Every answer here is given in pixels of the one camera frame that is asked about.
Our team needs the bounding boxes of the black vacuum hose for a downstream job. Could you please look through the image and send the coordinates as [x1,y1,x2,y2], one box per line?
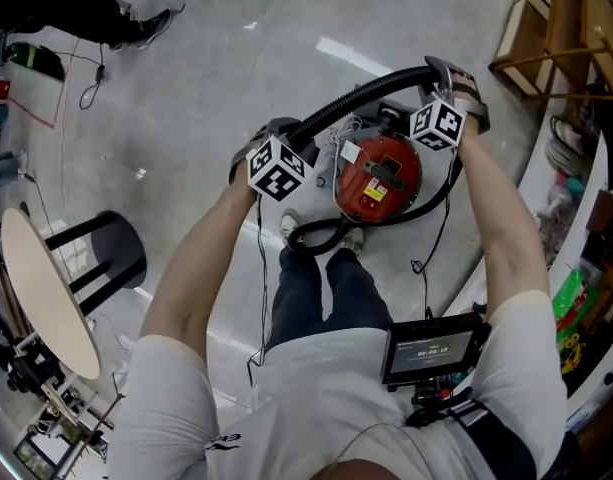
[285,65,465,256]

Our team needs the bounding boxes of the person's left white shoe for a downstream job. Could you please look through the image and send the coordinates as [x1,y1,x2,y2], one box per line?
[278,208,303,249]

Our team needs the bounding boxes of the person's left forearm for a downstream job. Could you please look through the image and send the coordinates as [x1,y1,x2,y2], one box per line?
[140,182,261,369]

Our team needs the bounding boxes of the white power cord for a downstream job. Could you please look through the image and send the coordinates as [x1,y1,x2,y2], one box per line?
[321,112,370,144]

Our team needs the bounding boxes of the sunflower pot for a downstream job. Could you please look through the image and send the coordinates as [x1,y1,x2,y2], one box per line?
[559,331,588,375]

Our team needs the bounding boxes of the person's right white shoe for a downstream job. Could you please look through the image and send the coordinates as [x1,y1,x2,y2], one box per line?
[337,226,366,258]

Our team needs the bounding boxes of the black waist strap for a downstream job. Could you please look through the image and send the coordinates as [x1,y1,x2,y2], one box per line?
[404,386,540,480]

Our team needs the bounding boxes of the left hand-held gripper black cable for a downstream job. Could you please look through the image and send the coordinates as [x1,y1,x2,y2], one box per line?
[244,195,273,388]

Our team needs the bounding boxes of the person's left hand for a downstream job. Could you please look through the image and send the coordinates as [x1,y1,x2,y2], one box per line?
[228,135,261,185]

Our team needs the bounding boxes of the white metal shelving rack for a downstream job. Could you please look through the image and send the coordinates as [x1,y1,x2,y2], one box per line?
[515,100,613,469]

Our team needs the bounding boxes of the green plastic bag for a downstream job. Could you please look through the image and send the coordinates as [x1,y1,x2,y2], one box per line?
[552,267,601,332]

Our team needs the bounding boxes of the round beige table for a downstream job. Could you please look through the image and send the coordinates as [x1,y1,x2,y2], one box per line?
[0,206,149,381]

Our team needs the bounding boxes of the brown metal stand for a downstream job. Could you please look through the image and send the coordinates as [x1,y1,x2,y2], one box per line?
[60,371,126,480]

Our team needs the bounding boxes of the right hand-held gripper black cable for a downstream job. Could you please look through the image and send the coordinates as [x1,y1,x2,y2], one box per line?
[409,145,463,322]

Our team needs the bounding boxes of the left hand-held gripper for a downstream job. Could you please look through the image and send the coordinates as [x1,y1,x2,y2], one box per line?
[245,116,322,203]

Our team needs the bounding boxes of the black board green stripe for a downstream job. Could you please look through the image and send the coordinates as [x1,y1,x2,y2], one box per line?
[3,41,66,83]

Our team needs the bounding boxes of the person's white shoe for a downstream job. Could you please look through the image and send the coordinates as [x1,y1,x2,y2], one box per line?
[278,208,303,249]
[337,226,366,258]

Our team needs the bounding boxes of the black cable with adapter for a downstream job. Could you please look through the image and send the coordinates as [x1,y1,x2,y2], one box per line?
[78,41,108,112]

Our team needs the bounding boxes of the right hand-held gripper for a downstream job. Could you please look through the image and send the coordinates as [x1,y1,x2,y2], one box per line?
[409,55,467,150]

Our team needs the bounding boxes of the person's right hand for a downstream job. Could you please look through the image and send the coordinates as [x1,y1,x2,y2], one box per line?
[449,66,492,135]

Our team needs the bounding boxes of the black screen device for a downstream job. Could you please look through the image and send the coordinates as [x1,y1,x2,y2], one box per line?
[379,311,493,388]

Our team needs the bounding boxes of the person's navy trousers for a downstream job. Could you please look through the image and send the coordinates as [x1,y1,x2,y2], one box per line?
[264,246,395,354]

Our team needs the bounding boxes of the person's white shirt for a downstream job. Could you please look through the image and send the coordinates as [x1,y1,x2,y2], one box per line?
[107,290,571,480]

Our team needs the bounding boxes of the red teal vacuum cleaner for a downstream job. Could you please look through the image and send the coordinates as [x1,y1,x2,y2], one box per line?
[315,98,426,225]

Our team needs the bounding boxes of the wooden chair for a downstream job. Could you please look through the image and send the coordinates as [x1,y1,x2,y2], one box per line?
[489,0,613,103]

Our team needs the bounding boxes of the hand-held gripper black cable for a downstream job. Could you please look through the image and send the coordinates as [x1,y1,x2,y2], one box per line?
[409,145,463,322]
[244,195,273,388]

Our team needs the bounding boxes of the person's right forearm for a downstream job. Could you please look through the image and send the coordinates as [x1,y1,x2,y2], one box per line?
[455,130,553,319]

